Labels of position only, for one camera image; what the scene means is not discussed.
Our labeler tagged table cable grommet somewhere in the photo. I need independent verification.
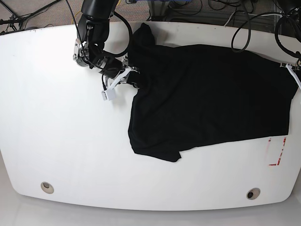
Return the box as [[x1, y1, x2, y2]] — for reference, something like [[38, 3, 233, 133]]
[[40, 182, 54, 194], [246, 188, 261, 200]]

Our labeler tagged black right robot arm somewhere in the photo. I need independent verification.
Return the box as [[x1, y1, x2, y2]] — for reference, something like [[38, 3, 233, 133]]
[[73, 0, 145, 100]]

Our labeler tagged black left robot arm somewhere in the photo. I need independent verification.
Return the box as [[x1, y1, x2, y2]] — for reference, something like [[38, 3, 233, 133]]
[[278, 0, 301, 69]]

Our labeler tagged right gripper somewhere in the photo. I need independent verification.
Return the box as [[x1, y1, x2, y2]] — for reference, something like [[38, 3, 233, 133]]
[[100, 56, 141, 90]]

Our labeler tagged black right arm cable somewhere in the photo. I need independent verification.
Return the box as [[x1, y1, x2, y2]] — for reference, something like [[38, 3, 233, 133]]
[[103, 11, 133, 57]]

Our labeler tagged black tripod stand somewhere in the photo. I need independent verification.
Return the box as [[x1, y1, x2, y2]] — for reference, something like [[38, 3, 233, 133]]
[[0, 0, 61, 35]]

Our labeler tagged black T-shirt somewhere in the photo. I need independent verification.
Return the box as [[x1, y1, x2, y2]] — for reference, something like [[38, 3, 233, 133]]
[[128, 24, 298, 162]]

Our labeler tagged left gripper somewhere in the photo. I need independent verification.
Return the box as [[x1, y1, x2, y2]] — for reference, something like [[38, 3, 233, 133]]
[[280, 63, 301, 89]]

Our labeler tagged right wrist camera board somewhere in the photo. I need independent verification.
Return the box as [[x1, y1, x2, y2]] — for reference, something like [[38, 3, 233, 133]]
[[102, 89, 116, 101]]

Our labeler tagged right table cable grommet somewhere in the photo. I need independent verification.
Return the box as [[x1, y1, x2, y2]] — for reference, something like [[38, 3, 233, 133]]
[[246, 188, 261, 200]]

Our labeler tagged left table cable grommet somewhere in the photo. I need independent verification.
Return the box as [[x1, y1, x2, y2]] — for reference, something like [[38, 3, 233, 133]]
[[40, 182, 54, 194]]

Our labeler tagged red tape marking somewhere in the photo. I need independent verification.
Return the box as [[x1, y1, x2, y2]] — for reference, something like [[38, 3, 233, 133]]
[[266, 136, 286, 166]]

